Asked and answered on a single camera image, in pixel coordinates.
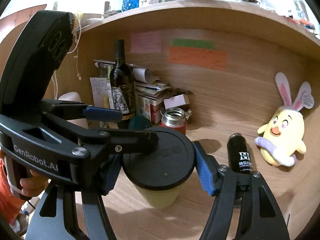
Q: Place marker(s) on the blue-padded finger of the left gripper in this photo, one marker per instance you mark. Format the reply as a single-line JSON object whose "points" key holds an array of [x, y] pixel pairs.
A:
{"points": [[71, 110]]}

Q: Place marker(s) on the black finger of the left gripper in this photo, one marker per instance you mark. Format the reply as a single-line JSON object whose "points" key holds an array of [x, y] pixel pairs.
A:
{"points": [[116, 141]]}

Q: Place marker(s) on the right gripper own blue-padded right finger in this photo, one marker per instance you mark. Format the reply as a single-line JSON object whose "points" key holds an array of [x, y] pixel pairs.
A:
{"points": [[260, 215]]}

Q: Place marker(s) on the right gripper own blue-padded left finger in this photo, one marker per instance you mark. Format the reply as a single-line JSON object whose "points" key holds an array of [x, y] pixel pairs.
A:
{"points": [[55, 216]]}

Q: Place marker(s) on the green tumbler with black lid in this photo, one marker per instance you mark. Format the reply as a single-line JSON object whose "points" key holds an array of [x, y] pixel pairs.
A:
{"points": [[159, 173]]}

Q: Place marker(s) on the orange jacket sleeve forearm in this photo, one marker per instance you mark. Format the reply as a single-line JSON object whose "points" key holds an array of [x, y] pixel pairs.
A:
{"points": [[10, 205]]}

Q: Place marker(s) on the black tumbler lying down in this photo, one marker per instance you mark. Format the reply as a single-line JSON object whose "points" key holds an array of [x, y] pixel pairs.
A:
{"points": [[239, 158]]}

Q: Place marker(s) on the person's left hand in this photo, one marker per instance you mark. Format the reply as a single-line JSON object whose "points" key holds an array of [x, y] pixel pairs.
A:
{"points": [[34, 185]]}

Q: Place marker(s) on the dark green hexagonal box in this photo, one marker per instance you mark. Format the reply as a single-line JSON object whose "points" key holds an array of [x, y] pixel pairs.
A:
{"points": [[139, 123]]}

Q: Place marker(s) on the red thermos steel top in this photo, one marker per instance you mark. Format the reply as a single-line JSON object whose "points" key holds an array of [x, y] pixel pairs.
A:
{"points": [[175, 118]]}

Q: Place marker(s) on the dark wine bottle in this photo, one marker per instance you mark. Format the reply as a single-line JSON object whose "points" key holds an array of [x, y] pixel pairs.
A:
{"points": [[122, 87]]}

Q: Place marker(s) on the yellow chick plush toy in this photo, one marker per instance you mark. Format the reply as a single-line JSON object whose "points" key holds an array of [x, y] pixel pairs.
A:
{"points": [[282, 136]]}

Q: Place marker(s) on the pink sticky note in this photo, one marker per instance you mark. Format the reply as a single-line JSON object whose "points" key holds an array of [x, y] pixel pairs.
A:
{"points": [[144, 43]]}

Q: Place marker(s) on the orange sticky note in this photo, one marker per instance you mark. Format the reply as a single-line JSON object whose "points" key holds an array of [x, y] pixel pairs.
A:
{"points": [[214, 59]]}

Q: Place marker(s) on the green sticky note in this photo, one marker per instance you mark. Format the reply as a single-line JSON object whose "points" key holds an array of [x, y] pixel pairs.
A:
{"points": [[193, 43]]}

